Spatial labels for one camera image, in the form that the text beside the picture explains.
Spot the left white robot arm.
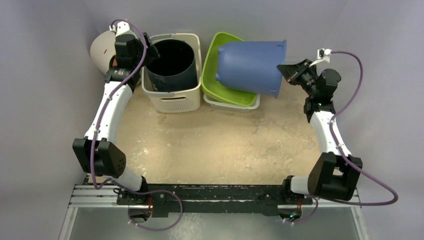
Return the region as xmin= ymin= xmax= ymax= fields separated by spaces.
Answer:
xmin=72 ymin=30 xmax=159 ymax=205

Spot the lime green plastic basin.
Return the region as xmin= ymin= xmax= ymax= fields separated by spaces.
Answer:
xmin=200 ymin=31 xmax=257 ymax=107

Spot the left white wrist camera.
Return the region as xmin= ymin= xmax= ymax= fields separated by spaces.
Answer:
xmin=109 ymin=21 xmax=132 ymax=37

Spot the white pastel drawer cabinet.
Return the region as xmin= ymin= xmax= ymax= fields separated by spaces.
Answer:
xmin=89 ymin=31 xmax=116 ymax=75

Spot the aluminium rail base frame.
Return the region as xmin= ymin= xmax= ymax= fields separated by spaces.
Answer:
xmin=59 ymin=184 xmax=369 ymax=240

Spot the blue plastic bucket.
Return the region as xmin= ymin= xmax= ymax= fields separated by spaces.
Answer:
xmin=215 ymin=40 xmax=287 ymax=98

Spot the black cylindrical bucket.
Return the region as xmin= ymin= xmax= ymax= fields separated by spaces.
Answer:
xmin=146 ymin=39 xmax=198 ymax=93

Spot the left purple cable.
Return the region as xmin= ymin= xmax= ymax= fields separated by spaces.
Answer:
xmin=90 ymin=19 xmax=184 ymax=232

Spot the cream perforated storage basket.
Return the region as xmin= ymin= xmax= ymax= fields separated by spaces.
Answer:
xmin=141 ymin=33 xmax=202 ymax=113

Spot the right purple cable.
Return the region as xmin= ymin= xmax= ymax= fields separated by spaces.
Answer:
xmin=284 ymin=50 xmax=399 ymax=226

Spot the purple cable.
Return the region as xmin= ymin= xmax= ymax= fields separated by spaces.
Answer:
xmin=90 ymin=19 xmax=184 ymax=232
xmin=284 ymin=50 xmax=399 ymax=226

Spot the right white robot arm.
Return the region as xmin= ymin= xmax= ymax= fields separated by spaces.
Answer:
xmin=277 ymin=59 xmax=363 ymax=204

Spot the white lattice plastic basket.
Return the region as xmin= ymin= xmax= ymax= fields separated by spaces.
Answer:
xmin=203 ymin=93 xmax=261 ymax=113

